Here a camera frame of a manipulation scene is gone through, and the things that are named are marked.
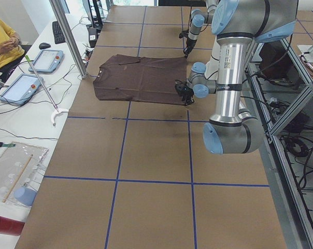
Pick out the red cylinder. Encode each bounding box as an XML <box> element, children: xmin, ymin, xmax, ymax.
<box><xmin>0</xmin><ymin>216</ymin><xmax>25</xmax><ymax>236</ymax></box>

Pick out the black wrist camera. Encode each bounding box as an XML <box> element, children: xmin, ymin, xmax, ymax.
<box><xmin>179</xmin><ymin>30</ymin><xmax>189</xmax><ymax>39</ymax></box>
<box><xmin>175</xmin><ymin>80</ymin><xmax>187</xmax><ymax>96</ymax></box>

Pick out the aluminium frame post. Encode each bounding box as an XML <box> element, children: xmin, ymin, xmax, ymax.
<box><xmin>49</xmin><ymin>0</ymin><xmax>88</xmax><ymax>79</ymax></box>

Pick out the clear plastic bag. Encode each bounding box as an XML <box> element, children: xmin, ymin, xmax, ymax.
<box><xmin>0</xmin><ymin>142</ymin><xmax>49</xmax><ymax>204</ymax></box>

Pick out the black keyboard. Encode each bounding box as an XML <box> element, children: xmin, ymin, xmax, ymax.
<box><xmin>52</xmin><ymin>21</ymin><xmax>65</xmax><ymax>44</ymax></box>

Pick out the wooden stick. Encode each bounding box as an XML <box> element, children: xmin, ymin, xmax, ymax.
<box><xmin>2</xmin><ymin>154</ymin><xmax>33</xmax><ymax>203</ymax></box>

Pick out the black cable bundle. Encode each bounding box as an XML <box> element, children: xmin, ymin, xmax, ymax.
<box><xmin>280</xmin><ymin>134</ymin><xmax>313</xmax><ymax>192</ymax></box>

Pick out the near teach pendant tablet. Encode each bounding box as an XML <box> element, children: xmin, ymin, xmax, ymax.
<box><xmin>0</xmin><ymin>74</ymin><xmax>41</xmax><ymax>106</ymax></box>

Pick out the dark brown t-shirt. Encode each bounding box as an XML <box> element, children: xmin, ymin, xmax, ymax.
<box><xmin>93</xmin><ymin>54</ymin><xmax>187</xmax><ymax>105</ymax></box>

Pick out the green band smartwatch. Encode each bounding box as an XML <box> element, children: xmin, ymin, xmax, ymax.
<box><xmin>0</xmin><ymin>142</ymin><xmax>16</xmax><ymax>148</ymax></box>

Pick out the black control box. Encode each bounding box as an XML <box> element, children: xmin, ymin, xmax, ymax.
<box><xmin>259</xmin><ymin>41</ymin><xmax>294</xmax><ymax>79</ymax></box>

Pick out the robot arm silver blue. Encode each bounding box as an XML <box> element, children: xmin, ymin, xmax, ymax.
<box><xmin>179</xmin><ymin>1</ymin><xmax>219</xmax><ymax>58</ymax></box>
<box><xmin>182</xmin><ymin>1</ymin><xmax>298</xmax><ymax>154</ymax></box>

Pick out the aluminium frame rack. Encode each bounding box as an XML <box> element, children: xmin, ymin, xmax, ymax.
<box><xmin>245</xmin><ymin>33</ymin><xmax>313</xmax><ymax>248</ymax></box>

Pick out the black computer mouse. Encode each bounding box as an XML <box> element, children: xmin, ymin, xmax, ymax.
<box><xmin>39</xmin><ymin>43</ymin><xmax>51</xmax><ymax>50</ymax></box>

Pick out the blue plastic cup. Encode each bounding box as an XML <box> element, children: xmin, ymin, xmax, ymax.
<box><xmin>13</xmin><ymin>187</ymin><xmax>37</xmax><ymax>206</ymax></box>

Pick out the far teach pendant tablet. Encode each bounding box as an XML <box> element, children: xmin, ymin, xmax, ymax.
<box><xmin>32</xmin><ymin>49</ymin><xmax>64</xmax><ymax>74</ymax></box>

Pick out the person in yellow shirt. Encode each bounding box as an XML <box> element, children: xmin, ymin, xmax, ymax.
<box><xmin>0</xmin><ymin>19</ymin><xmax>26</xmax><ymax>82</ymax></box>

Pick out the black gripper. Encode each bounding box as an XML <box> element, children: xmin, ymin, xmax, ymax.
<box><xmin>183</xmin><ymin>38</ymin><xmax>197</xmax><ymax>58</ymax></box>
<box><xmin>181</xmin><ymin>87</ymin><xmax>194</xmax><ymax>106</ymax></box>

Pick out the reacher grabber stick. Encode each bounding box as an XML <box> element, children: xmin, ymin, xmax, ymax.
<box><xmin>25</xmin><ymin>55</ymin><xmax>69</xmax><ymax>127</ymax></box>

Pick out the teach pendant tablet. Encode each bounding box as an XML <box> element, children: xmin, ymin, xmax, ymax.
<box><xmin>0</xmin><ymin>74</ymin><xmax>41</xmax><ymax>106</ymax></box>
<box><xmin>32</xmin><ymin>49</ymin><xmax>64</xmax><ymax>74</ymax></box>

